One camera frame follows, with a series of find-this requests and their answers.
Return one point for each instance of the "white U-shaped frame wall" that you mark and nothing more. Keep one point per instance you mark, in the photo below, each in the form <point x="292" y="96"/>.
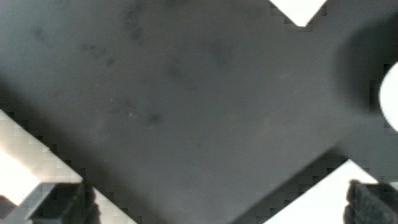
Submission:
<point x="31" y="166"/>

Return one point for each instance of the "white lamp bulb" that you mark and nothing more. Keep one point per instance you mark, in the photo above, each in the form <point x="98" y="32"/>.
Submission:
<point x="388" y="96"/>

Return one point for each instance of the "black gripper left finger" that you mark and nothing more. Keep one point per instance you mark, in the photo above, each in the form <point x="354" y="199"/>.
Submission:
<point x="66" y="205"/>

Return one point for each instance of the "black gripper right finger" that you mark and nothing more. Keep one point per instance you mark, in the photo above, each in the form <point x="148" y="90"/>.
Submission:
<point x="372" y="208"/>

